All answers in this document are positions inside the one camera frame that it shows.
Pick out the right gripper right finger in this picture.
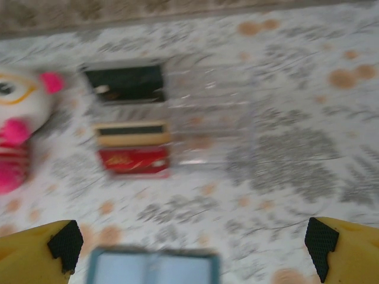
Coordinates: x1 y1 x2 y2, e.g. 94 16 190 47
304 217 379 284

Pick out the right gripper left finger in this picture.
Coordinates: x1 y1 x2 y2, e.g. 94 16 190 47
0 219 84 284

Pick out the blue-grey notebook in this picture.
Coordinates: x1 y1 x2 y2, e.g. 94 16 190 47
86 244 222 284

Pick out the red box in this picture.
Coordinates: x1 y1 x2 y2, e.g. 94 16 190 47
97 146 171 179

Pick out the gold plastic card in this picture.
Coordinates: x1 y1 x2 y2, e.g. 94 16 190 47
94 121 172 147

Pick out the clear acrylic card stand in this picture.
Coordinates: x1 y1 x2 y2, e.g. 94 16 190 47
79 59 252 181

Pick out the small black box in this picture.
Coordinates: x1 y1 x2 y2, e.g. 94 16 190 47
82 64 166 104

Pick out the floral table cover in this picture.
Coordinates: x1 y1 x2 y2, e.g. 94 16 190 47
0 5 379 284

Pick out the pink-eared plush doll with glasses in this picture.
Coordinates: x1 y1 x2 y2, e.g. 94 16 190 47
0 69 66 195

